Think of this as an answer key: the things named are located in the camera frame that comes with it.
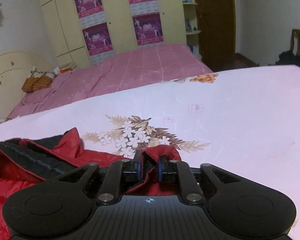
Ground cream curved headboard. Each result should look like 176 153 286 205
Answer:
0 52 53 119

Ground top left purple poster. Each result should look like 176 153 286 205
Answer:
74 0 103 19

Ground brown wooden door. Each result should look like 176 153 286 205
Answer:
195 0 236 71

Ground pink checked bed cover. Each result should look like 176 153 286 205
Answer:
8 44 212 119

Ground white floral bed sheet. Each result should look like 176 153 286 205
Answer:
0 66 300 239

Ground cream wardrobe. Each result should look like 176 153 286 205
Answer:
39 0 186 68

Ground bottom left purple poster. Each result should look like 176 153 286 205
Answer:
82 22 113 56

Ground bottom right purple poster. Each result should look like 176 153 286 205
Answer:
132 12 164 47

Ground red padded jacket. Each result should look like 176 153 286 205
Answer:
0 128 181 239

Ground cream corner shelf unit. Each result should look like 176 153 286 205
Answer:
182 0 202 60

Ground dark clothes on chair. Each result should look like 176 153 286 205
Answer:
275 50 300 67

